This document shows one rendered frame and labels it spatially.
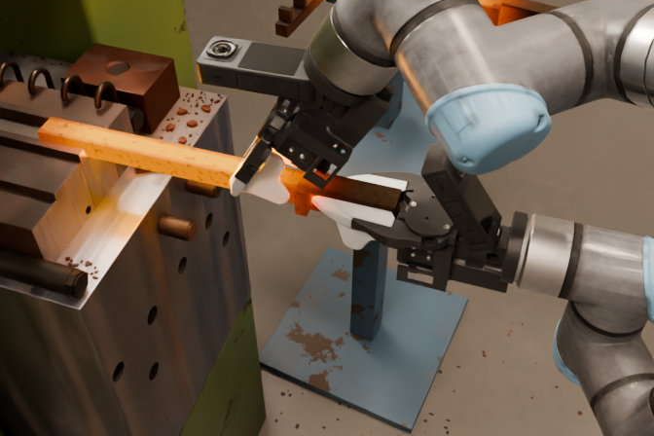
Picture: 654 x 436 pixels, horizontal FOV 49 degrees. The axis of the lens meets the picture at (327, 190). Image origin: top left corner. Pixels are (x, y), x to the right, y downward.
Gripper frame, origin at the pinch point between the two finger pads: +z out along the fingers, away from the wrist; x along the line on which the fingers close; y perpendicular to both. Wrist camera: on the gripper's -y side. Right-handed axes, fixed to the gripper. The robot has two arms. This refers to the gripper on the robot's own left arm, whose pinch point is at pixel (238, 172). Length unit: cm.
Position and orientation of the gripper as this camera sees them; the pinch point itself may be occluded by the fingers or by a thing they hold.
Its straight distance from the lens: 77.4
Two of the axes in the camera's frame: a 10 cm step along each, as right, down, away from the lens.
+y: 8.3, 5.3, 1.6
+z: -4.6, 5.1, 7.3
